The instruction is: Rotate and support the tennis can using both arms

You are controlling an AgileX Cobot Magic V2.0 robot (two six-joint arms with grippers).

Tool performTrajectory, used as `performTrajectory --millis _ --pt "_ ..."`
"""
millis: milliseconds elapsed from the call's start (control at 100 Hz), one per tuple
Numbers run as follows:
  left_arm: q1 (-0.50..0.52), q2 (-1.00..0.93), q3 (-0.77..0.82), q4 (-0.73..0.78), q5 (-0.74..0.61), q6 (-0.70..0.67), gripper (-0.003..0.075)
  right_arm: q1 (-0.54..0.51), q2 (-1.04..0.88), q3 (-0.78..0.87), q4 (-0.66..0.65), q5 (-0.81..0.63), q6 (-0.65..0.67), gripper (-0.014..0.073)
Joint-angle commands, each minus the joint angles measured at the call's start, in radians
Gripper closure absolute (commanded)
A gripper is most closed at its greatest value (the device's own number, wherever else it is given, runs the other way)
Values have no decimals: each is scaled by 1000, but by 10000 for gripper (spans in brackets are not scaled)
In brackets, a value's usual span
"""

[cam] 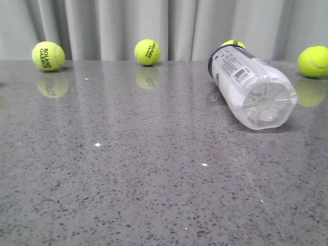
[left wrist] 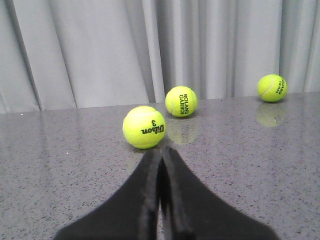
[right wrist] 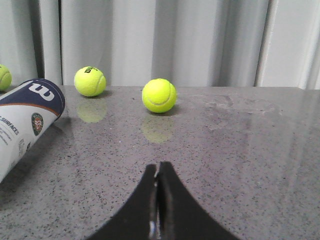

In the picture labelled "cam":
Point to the Head Team tennis ball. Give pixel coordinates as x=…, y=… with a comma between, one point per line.
x=147, y=52

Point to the Roland Garros tennis ball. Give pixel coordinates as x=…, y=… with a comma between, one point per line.
x=48, y=56

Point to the yellow tennis ball far right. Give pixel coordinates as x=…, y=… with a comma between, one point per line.
x=312, y=62

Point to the white plastic tennis ball can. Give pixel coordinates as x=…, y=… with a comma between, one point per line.
x=259, y=95

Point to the Wilson tennis ball behind can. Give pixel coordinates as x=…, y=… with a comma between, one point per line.
x=234, y=42

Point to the grey pleated curtain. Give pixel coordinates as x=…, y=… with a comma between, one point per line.
x=185, y=30

